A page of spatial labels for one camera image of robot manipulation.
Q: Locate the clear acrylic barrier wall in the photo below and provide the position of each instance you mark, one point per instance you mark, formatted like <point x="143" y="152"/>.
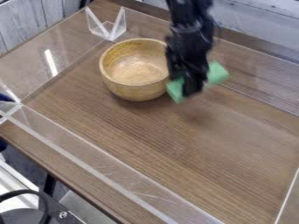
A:
<point x="111" y="185"/>

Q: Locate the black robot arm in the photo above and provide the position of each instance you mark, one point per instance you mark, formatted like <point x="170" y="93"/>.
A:
<point x="186" y="11"/>

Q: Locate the clear acrylic corner bracket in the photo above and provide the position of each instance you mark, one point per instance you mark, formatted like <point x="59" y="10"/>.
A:
<point x="107" y="30"/>

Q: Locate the brown wooden bowl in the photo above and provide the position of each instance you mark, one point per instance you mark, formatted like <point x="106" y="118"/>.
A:
<point x="134" y="69"/>

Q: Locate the black table leg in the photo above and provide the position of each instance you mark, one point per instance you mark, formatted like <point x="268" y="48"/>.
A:
<point x="50" y="184"/>

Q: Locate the green rectangular block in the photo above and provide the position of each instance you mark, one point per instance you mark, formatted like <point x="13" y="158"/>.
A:
<point x="218" y="75"/>

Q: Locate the black metal base bracket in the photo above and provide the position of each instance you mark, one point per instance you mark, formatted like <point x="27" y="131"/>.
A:
<point x="58" y="213"/>

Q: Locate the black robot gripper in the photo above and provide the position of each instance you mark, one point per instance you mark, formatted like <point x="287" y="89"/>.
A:
<point x="188" y="44"/>

